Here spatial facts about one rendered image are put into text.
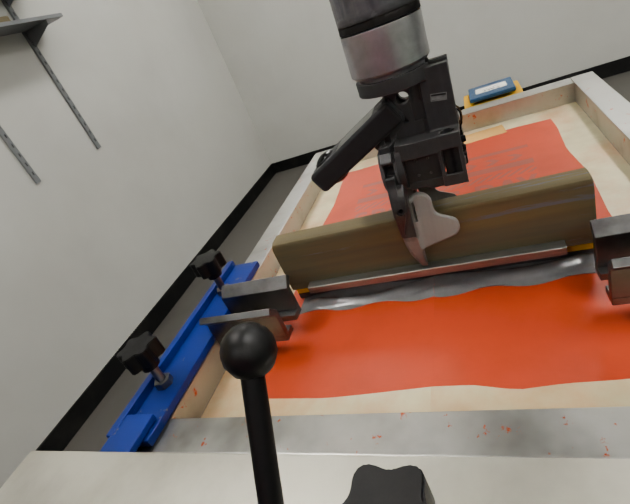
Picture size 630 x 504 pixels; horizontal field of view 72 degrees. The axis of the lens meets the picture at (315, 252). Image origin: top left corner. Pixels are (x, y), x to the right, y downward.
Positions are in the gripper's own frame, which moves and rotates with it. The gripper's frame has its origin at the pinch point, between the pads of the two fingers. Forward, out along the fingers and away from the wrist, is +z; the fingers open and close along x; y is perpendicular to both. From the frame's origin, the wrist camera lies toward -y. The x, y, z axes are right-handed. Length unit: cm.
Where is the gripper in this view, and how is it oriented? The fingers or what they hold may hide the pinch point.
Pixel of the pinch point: (417, 247)
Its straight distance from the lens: 52.6
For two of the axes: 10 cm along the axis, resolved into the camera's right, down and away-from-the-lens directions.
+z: 3.4, 8.2, 4.7
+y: 9.1, -1.6, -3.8
